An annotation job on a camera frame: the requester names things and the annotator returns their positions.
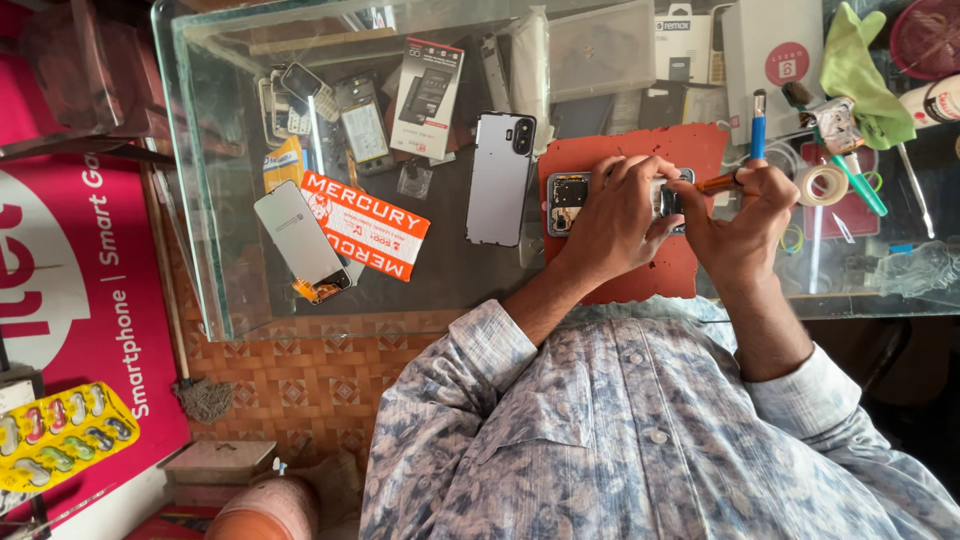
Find white box with red circle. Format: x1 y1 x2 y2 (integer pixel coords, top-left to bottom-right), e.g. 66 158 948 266
720 0 827 147

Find broom with wooden stick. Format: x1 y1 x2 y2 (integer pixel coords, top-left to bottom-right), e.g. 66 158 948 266
141 138 235 426

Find rolled clear plastic wrap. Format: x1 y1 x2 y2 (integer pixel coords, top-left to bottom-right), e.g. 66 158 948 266
509 6 555 156

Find orange round stool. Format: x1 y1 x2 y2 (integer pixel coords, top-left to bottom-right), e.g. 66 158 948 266
203 474 321 540

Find pile of old keypad phones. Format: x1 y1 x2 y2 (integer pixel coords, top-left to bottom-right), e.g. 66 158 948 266
258 62 340 149

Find white packaged accessory box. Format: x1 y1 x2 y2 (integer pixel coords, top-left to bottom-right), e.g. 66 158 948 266
654 3 714 86

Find crumpled clear plastic bag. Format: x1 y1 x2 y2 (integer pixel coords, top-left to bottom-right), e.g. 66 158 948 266
868 240 960 299

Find grey phone frame strip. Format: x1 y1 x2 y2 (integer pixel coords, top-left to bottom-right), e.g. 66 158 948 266
479 33 513 114

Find white bottle with red label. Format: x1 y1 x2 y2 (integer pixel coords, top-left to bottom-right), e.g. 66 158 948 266
897 74 960 131

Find phone display screen with flex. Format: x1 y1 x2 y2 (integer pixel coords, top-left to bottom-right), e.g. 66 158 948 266
252 180 354 306

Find yellow and blue packet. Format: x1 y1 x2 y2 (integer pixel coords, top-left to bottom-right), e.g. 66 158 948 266
262 135 308 195

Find person's right hand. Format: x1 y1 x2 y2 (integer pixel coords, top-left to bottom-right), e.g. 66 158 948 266
666 159 802 291

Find pink advertising banner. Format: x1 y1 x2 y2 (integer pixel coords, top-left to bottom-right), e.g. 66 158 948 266
0 153 193 528

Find crumpled foil piece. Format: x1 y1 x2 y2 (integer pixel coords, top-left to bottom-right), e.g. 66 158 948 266
798 96 865 156

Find orange handled screwdriver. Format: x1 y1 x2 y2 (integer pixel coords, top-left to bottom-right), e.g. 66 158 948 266
693 171 745 198

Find black and white battery box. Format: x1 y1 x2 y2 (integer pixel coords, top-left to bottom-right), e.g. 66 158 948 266
389 37 465 162

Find clear plastic box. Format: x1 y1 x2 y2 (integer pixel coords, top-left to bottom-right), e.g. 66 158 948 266
548 0 658 105

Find roll of tape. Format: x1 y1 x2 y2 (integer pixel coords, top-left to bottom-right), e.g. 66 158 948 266
795 163 851 208

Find red work mat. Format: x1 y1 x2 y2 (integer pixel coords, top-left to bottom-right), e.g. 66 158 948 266
537 123 731 306

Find orange and white flat box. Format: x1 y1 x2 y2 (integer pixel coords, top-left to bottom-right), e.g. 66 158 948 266
300 170 432 283

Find smartphone without back cover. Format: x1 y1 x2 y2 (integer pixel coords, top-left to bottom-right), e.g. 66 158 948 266
546 168 696 238

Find small clear plastic bag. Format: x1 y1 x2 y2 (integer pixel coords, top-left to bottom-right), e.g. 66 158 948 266
396 160 435 201

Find blue handled tool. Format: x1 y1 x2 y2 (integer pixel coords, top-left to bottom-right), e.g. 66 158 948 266
750 88 768 161

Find flat cardboard box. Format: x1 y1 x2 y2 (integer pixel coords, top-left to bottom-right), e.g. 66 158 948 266
158 439 279 509

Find red box under glass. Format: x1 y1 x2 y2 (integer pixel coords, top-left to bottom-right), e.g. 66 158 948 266
798 141 883 240

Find green handled brush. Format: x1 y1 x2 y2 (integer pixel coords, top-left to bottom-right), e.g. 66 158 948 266
781 81 889 218

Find opened black keypad phone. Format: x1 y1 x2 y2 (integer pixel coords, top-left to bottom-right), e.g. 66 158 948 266
333 71 397 178

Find silver phone back cover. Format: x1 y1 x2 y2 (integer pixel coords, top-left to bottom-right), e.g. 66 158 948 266
464 111 538 249

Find person's patterned blue shirt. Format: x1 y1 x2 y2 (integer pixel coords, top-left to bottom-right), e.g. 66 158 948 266
359 295 960 540

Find green cloth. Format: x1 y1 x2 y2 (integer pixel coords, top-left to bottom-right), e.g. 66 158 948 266
819 1 918 151

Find yellow blister card of toys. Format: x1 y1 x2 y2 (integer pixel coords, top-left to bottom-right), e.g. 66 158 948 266
0 381 142 495

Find pink bowl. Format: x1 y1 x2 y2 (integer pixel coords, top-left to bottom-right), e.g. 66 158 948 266
889 0 960 82

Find metal tweezers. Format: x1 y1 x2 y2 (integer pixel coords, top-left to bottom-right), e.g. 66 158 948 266
895 141 937 240

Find person's left hand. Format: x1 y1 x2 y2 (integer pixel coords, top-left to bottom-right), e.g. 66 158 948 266
551 153 687 285

